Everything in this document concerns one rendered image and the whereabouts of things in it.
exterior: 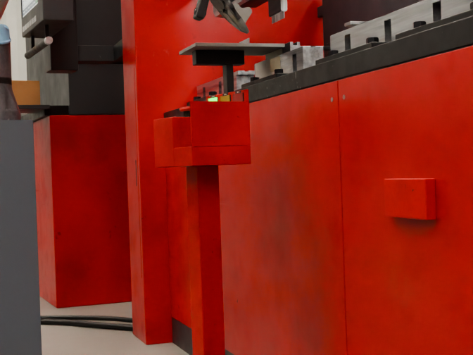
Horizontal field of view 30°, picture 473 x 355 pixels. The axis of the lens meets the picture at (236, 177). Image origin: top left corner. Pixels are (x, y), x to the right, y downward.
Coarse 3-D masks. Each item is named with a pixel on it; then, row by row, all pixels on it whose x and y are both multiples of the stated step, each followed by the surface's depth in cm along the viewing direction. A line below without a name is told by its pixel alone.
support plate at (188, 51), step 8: (192, 48) 246; (200, 48) 246; (208, 48) 247; (216, 48) 248; (224, 48) 248; (232, 48) 249; (240, 48) 249; (248, 48) 250; (256, 48) 250; (264, 48) 251; (272, 48) 252; (280, 48) 252
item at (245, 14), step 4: (236, 4) 253; (236, 8) 253; (240, 8) 253; (244, 8) 254; (248, 8) 254; (228, 12) 253; (240, 12) 253; (244, 12) 254; (248, 12) 254; (232, 16) 253; (244, 16) 254; (248, 16) 254; (236, 20) 253; (240, 20) 252; (244, 20) 254; (236, 24) 254; (240, 24) 253; (244, 24) 253; (240, 28) 255; (244, 28) 254
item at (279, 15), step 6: (270, 0) 262; (276, 0) 257; (282, 0) 254; (270, 6) 262; (276, 6) 257; (282, 6) 254; (270, 12) 262; (276, 12) 258; (282, 12) 255; (276, 18) 260; (282, 18) 256
